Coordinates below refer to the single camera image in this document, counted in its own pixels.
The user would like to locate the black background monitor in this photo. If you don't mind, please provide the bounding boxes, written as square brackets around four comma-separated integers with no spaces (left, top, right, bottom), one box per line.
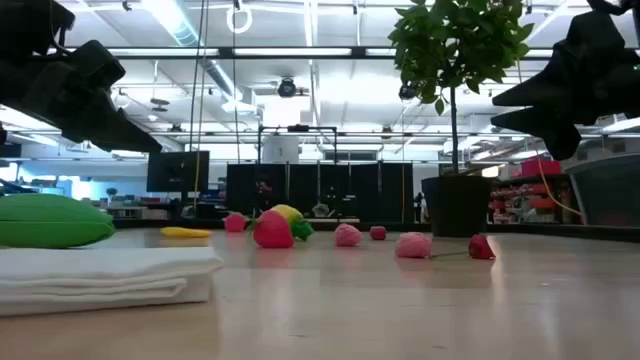
[146,150,211,194]

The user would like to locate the white folded cloth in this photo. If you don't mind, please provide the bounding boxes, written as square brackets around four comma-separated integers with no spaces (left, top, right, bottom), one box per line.
[0,246,225,317]

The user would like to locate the green artificial plant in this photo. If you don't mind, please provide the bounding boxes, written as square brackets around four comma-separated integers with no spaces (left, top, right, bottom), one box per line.
[387,0,535,176]

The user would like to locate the red toy cherry with stem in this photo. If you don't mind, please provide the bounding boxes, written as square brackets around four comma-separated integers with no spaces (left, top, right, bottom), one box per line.
[429,233,497,261]

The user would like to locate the green toy vegetable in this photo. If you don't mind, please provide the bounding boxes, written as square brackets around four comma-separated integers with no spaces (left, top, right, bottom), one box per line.
[0,193,116,250]

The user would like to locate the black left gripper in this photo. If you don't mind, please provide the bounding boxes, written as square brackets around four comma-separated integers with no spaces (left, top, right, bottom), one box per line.
[0,39,164,153]

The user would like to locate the yellow toy bell pepper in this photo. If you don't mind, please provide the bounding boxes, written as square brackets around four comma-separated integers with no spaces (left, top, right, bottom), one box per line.
[269,203,315,242]

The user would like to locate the black table frame rail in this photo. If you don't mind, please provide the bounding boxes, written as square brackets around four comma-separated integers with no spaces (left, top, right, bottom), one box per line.
[112,217,640,244]

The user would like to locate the black overhead frame beam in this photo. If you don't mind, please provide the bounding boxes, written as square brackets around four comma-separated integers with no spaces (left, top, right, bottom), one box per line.
[47,46,640,62]

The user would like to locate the red storage shelf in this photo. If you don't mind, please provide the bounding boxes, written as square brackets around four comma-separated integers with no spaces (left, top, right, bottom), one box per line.
[489,158,569,225]

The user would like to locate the black partition wall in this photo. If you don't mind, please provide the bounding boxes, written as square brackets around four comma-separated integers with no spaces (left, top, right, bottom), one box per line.
[226,162,415,225]

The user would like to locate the white hanging ring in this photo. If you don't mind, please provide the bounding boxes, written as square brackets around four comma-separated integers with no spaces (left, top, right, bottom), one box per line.
[225,3,254,35]

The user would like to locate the silver ventilation duct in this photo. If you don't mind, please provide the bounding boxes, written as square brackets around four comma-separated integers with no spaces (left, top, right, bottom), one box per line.
[139,0,241,101]

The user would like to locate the white background box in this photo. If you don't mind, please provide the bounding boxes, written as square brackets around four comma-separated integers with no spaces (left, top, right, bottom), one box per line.
[262,134,300,165]

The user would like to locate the black background metal frame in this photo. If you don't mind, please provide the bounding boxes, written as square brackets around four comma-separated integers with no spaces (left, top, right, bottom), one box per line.
[257,123,340,166]

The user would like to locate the black plant pot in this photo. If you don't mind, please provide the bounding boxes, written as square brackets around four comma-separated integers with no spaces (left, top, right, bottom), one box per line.
[420,174,496,239]

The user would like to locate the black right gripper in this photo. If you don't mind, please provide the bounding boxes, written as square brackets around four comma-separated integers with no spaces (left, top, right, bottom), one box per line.
[490,9,640,161]

